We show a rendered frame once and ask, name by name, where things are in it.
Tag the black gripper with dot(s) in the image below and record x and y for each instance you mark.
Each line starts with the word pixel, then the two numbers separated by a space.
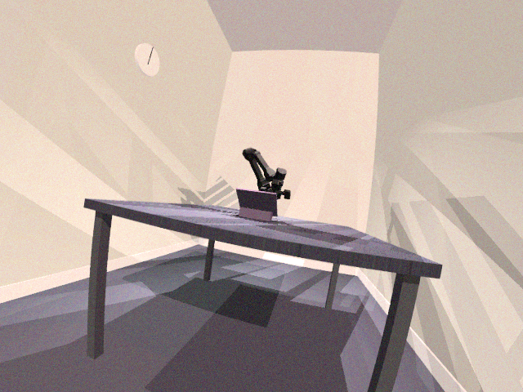
pixel 286 192

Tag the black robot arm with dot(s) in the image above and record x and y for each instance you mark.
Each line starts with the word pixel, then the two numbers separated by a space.
pixel 254 157

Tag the pink switch panel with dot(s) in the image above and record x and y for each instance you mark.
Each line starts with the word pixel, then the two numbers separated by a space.
pixel 256 204

